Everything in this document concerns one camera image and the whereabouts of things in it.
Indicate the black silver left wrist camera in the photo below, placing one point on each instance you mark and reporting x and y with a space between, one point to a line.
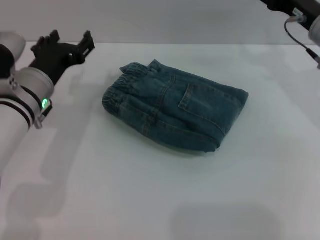
7 47

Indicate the blue denim shorts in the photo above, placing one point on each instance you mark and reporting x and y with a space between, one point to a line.
180 107

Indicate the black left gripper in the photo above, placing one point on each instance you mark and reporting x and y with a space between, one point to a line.
55 58

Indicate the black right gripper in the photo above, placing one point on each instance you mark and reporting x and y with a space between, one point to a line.
305 7

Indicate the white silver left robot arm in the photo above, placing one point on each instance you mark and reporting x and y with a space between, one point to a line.
15 120

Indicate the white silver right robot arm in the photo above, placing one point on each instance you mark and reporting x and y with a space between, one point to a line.
316 32

